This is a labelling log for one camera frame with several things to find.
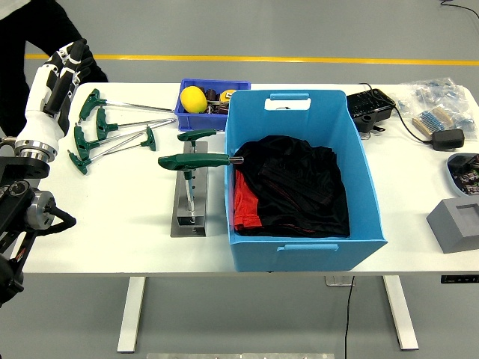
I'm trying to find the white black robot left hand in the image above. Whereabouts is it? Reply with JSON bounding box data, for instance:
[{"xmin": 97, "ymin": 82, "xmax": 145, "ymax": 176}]
[{"xmin": 16, "ymin": 38, "xmax": 88, "ymax": 146}]

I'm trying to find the small green T-handle wrench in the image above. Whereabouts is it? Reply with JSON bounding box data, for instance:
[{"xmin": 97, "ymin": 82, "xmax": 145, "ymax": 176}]
[{"xmin": 177, "ymin": 129, "xmax": 219, "ymax": 158}]

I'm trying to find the large green T-handle wrench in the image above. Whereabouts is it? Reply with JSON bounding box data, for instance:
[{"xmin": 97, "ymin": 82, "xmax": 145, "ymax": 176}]
[{"xmin": 157, "ymin": 153, "xmax": 245, "ymax": 224}]

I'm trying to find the grey metal tool stand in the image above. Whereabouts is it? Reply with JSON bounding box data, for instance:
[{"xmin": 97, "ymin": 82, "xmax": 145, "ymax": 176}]
[{"xmin": 171, "ymin": 141, "xmax": 210, "ymax": 239}]

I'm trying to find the light blue plastic box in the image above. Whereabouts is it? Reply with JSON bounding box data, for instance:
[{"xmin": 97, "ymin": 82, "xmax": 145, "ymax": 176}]
[{"xmin": 223, "ymin": 89, "xmax": 388, "ymax": 272}]

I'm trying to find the black charger box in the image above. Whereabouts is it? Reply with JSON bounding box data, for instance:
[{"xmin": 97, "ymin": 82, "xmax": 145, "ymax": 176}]
[{"xmin": 346, "ymin": 88, "xmax": 397, "ymax": 134}]

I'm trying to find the person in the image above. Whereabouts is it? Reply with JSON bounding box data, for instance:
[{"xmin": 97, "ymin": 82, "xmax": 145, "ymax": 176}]
[{"xmin": 0, "ymin": 0, "xmax": 109, "ymax": 138}]

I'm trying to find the yellow lemon ball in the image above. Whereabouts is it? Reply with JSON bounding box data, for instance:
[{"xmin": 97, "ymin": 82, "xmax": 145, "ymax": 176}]
[{"xmin": 180, "ymin": 85, "xmax": 208, "ymax": 114}]

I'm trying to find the dark blue plastic bin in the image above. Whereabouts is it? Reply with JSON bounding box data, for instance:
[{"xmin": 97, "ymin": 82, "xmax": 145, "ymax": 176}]
[{"xmin": 174, "ymin": 78, "xmax": 251, "ymax": 132}]

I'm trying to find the yellow floor tape line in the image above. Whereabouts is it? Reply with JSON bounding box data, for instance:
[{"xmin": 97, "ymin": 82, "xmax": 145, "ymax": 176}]
[{"xmin": 24, "ymin": 54, "xmax": 479, "ymax": 67}]

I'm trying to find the red cloth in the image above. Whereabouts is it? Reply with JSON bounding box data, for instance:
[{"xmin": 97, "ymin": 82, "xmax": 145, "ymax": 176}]
[{"xmin": 234, "ymin": 170, "xmax": 263, "ymax": 232}]

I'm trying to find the white table leg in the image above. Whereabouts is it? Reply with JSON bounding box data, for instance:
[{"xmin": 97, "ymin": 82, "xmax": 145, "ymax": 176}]
[
  {"xmin": 117, "ymin": 277, "xmax": 147, "ymax": 354},
  {"xmin": 382, "ymin": 275, "xmax": 420, "ymax": 352}
]

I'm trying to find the black cloth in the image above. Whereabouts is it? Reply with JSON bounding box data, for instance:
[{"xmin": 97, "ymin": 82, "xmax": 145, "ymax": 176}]
[{"xmin": 232, "ymin": 135, "xmax": 352, "ymax": 239}]

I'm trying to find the clear bag of resistors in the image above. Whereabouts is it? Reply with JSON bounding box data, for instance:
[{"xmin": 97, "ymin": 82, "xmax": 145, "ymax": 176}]
[{"xmin": 394, "ymin": 76, "xmax": 479, "ymax": 138}]

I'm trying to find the taped resistor strip bundle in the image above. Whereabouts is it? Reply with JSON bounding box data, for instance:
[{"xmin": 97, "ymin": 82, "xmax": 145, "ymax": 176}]
[{"xmin": 412, "ymin": 106, "xmax": 456, "ymax": 136}]

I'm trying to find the black power adapter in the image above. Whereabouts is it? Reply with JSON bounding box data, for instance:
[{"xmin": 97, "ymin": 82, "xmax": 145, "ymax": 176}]
[{"xmin": 430, "ymin": 129, "xmax": 466, "ymax": 152}]

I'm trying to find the grey tray of parts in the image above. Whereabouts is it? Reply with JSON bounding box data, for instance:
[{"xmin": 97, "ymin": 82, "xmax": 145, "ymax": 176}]
[{"xmin": 445, "ymin": 152, "xmax": 479, "ymax": 198}]

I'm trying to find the grey block holder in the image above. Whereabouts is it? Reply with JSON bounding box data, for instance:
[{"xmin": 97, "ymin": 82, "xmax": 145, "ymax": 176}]
[{"xmin": 426, "ymin": 197, "xmax": 479, "ymax": 255}]

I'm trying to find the black table control panel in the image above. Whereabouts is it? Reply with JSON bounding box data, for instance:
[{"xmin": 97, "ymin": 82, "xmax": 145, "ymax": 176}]
[{"xmin": 440, "ymin": 274, "xmax": 479, "ymax": 285}]

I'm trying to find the metal table bracket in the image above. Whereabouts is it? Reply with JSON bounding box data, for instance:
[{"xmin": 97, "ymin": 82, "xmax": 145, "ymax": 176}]
[{"xmin": 324, "ymin": 275, "xmax": 355, "ymax": 287}]

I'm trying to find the black adapter cord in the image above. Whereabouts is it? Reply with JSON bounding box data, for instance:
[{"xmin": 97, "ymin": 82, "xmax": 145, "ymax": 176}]
[{"xmin": 358, "ymin": 82, "xmax": 435, "ymax": 144}]

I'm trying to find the thin black floor cable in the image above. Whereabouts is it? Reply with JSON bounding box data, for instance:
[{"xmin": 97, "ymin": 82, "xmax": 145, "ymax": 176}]
[{"xmin": 439, "ymin": 0, "xmax": 479, "ymax": 19}]

